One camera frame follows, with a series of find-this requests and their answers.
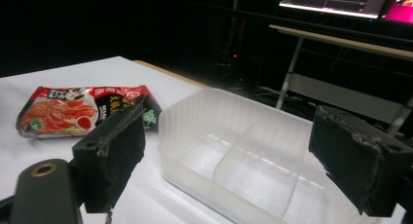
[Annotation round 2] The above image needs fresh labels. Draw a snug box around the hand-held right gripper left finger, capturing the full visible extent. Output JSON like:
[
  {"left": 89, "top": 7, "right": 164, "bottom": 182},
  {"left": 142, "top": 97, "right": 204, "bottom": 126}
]
[{"left": 71, "top": 98, "right": 147, "bottom": 214}]

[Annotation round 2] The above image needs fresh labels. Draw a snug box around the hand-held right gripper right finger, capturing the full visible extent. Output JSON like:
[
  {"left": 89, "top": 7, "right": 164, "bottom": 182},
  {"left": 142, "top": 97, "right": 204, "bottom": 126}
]
[{"left": 308, "top": 104, "right": 413, "bottom": 218}]

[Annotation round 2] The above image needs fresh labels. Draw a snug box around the red snack packet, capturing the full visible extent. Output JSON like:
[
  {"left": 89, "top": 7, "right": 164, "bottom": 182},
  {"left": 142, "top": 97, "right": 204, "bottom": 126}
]
[{"left": 16, "top": 85, "right": 163, "bottom": 139}]

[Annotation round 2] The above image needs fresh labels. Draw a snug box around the clear plastic divided container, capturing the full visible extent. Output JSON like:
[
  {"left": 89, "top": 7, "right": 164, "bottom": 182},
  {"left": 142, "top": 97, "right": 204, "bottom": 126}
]
[{"left": 158, "top": 87, "right": 407, "bottom": 224}]

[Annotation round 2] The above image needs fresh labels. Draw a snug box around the white metal-legged table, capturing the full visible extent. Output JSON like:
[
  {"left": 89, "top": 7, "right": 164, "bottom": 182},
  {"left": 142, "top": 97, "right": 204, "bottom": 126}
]
[{"left": 268, "top": 23, "right": 413, "bottom": 137}]

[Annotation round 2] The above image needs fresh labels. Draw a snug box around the pink-lit monitor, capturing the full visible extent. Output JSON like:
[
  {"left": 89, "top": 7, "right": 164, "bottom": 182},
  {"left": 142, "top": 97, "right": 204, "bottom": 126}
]
[{"left": 384, "top": 0, "right": 413, "bottom": 24}]

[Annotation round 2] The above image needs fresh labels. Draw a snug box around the computer monitor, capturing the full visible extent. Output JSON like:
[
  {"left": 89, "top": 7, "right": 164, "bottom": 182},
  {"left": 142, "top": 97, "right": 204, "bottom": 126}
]
[{"left": 279, "top": 0, "right": 391, "bottom": 19}]

